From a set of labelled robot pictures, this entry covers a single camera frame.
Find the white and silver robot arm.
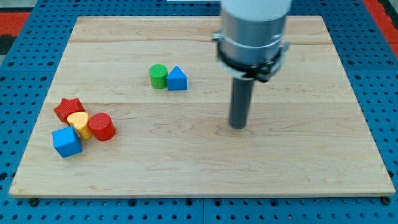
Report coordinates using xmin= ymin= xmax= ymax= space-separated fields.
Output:
xmin=212 ymin=0 xmax=292 ymax=82

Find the blue triangle block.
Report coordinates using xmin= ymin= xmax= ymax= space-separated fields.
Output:
xmin=166 ymin=66 xmax=188 ymax=91

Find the red star block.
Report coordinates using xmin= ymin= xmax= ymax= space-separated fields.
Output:
xmin=53 ymin=98 xmax=85 ymax=123

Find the yellow heart block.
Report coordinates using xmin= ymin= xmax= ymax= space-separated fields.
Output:
xmin=67 ymin=112 xmax=92 ymax=140

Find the blue cube block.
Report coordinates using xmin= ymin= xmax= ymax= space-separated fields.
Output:
xmin=52 ymin=126 xmax=83 ymax=158

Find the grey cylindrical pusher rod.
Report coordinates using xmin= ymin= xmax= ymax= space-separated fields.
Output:
xmin=229 ymin=78 xmax=254 ymax=129

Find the red cylinder block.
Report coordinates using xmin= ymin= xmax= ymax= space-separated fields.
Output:
xmin=88 ymin=113 xmax=116 ymax=141

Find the wooden board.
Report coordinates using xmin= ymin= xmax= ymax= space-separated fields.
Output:
xmin=9 ymin=16 xmax=396 ymax=198

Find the green cylinder block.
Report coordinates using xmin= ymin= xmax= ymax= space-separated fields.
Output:
xmin=149 ymin=64 xmax=168 ymax=89

